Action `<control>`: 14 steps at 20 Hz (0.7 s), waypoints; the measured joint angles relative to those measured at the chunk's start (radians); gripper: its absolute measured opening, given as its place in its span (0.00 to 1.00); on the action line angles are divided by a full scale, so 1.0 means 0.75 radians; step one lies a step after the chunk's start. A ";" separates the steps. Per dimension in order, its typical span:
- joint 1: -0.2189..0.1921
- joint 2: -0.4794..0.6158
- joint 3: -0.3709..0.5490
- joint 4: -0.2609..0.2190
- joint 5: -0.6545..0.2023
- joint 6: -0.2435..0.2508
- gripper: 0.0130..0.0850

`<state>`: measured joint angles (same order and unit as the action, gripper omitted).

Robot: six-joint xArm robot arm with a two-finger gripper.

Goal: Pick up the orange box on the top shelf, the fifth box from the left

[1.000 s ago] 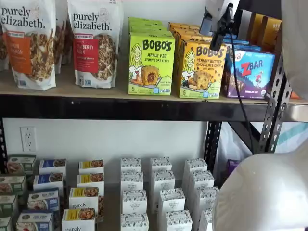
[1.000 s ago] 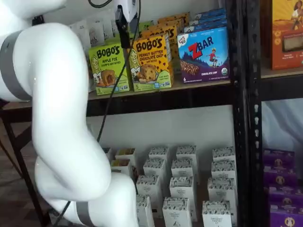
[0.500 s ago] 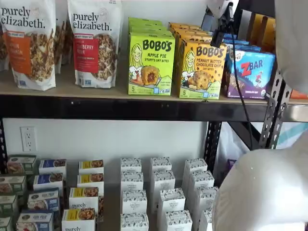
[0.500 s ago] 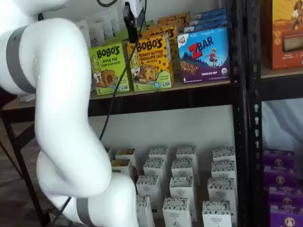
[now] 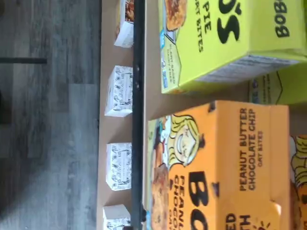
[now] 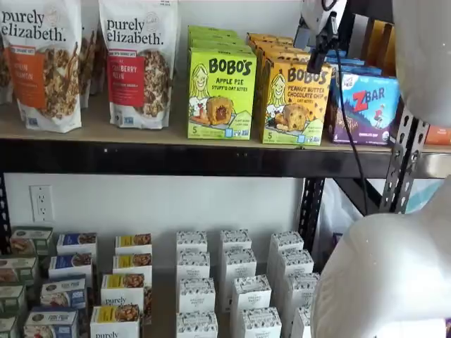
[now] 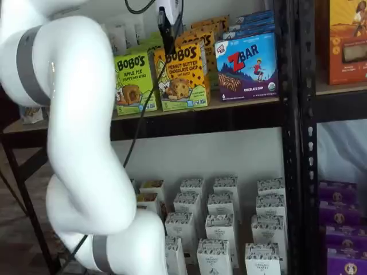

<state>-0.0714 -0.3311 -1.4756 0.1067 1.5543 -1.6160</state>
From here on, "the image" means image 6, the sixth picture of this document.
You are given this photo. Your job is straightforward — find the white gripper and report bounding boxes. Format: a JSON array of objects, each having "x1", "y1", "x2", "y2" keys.
[{"x1": 293, "y1": 0, "x2": 348, "y2": 74}]

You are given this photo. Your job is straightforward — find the orange Bobo's peanut butter box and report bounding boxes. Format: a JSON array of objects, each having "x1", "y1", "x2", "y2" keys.
[
  {"x1": 250, "y1": 40, "x2": 300, "y2": 54},
  {"x1": 246, "y1": 32, "x2": 296, "y2": 44},
  {"x1": 261, "y1": 56, "x2": 334, "y2": 146},
  {"x1": 255, "y1": 49, "x2": 311, "y2": 63}
]

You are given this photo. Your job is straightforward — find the blue purple Zbar box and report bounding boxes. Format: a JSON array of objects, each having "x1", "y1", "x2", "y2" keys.
[
  {"x1": 327, "y1": 71, "x2": 402, "y2": 147},
  {"x1": 327, "y1": 57, "x2": 366, "y2": 68},
  {"x1": 326, "y1": 49, "x2": 354, "y2": 60},
  {"x1": 330, "y1": 64, "x2": 384, "y2": 77}
]

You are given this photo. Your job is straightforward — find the green Bobo's apple pie box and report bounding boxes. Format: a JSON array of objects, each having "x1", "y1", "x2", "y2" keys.
[
  {"x1": 188, "y1": 34, "x2": 246, "y2": 46},
  {"x1": 187, "y1": 25, "x2": 239, "y2": 38},
  {"x1": 185, "y1": 46, "x2": 258, "y2": 141},
  {"x1": 189, "y1": 41, "x2": 254, "y2": 54}
]

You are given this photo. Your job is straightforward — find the white patterned pastry box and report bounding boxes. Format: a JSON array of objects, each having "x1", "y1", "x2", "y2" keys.
[
  {"x1": 219, "y1": 229, "x2": 253, "y2": 252},
  {"x1": 221, "y1": 247, "x2": 258, "y2": 280},
  {"x1": 176, "y1": 249, "x2": 211, "y2": 281},
  {"x1": 284, "y1": 272, "x2": 321, "y2": 308},
  {"x1": 276, "y1": 249, "x2": 315, "y2": 276},
  {"x1": 240, "y1": 306, "x2": 283, "y2": 338},
  {"x1": 178, "y1": 277, "x2": 217, "y2": 315},
  {"x1": 291, "y1": 305, "x2": 313, "y2": 338},
  {"x1": 268, "y1": 230, "x2": 305, "y2": 253},
  {"x1": 175, "y1": 311, "x2": 219, "y2": 338},
  {"x1": 230, "y1": 275, "x2": 273, "y2": 311},
  {"x1": 175, "y1": 230, "x2": 209, "y2": 253}
]

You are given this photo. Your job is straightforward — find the light wooden shelf board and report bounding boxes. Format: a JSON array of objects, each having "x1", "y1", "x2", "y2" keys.
[{"x1": 0, "y1": 89, "x2": 393, "y2": 154}]

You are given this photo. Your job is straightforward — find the yellow white granola box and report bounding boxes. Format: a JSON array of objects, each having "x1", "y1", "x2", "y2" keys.
[
  {"x1": 114, "y1": 232, "x2": 154, "y2": 256},
  {"x1": 100, "y1": 273, "x2": 147, "y2": 311},
  {"x1": 112, "y1": 252, "x2": 154, "y2": 277},
  {"x1": 89, "y1": 304, "x2": 142, "y2": 338}
]

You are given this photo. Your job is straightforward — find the blue oatmeal box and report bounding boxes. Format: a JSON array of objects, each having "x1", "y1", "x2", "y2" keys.
[
  {"x1": 39, "y1": 275, "x2": 89, "y2": 311},
  {"x1": 56, "y1": 231, "x2": 99, "y2": 257},
  {"x1": 48, "y1": 252, "x2": 94, "y2": 280},
  {"x1": 23, "y1": 308, "x2": 80, "y2": 338}
]

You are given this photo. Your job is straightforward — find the green oatmeal box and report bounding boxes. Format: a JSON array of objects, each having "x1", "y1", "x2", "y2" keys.
[
  {"x1": 0, "y1": 315, "x2": 19, "y2": 338},
  {"x1": 0, "y1": 284, "x2": 28, "y2": 317},
  {"x1": 9, "y1": 225, "x2": 54, "y2": 257},
  {"x1": 0, "y1": 256, "x2": 39, "y2": 287}
]

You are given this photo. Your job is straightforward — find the yellow orange snack carton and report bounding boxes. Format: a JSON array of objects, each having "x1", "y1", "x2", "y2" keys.
[{"x1": 363, "y1": 19, "x2": 385, "y2": 61}]

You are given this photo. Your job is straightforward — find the orange brown snack carton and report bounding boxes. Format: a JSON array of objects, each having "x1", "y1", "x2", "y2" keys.
[{"x1": 424, "y1": 124, "x2": 451, "y2": 146}]

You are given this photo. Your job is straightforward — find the red label granola bag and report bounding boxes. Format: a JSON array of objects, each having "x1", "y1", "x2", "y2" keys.
[{"x1": 97, "y1": 0, "x2": 182, "y2": 130}]

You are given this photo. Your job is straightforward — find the white granola bag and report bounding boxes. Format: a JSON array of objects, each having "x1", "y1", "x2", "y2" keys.
[
  {"x1": 0, "y1": 34, "x2": 16, "y2": 105},
  {"x1": 79, "y1": 0, "x2": 101, "y2": 108},
  {"x1": 92, "y1": 30, "x2": 109, "y2": 96}
]

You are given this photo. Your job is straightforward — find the white patterned small boxes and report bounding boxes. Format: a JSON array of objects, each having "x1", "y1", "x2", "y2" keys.
[{"x1": 0, "y1": 225, "x2": 318, "y2": 338}]

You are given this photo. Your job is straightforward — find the orange label granola bag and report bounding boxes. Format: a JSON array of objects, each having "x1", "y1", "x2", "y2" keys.
[{"x1": 0, "y1": 0, "x2": 84, "y2": 134}]

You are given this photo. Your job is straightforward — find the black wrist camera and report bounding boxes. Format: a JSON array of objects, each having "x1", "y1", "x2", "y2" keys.
[{"x1": 324, "y1": 10, "x2": 340, "y2": 51}]

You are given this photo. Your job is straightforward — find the black cable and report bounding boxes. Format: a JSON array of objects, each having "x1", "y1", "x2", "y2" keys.
[{"x1": 322, "y1": 0, "x2": 369, "y2": 216}]

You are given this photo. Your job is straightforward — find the white wall outlet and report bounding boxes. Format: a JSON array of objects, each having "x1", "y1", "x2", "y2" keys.
[{"x1": 29, "y1": 184, "x2": 54, "y2": 224}]

